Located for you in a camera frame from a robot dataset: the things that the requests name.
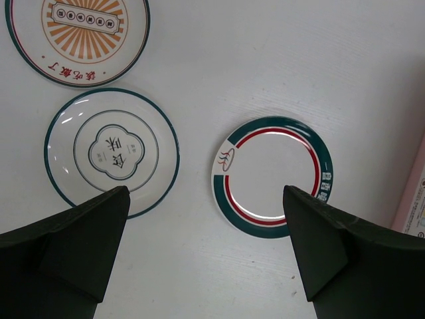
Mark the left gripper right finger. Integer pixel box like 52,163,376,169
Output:
283,185,424,318

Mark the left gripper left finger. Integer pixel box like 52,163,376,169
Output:
1,186,130,318

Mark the flower emblem plate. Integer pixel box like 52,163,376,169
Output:
43,88,181,219

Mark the green red rimmed plate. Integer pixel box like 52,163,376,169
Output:
211,116,333,239

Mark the orange sunburst plate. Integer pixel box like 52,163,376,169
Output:
4,1,151,88

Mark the pink white dish rack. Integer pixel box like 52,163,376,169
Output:
392,138,425,238

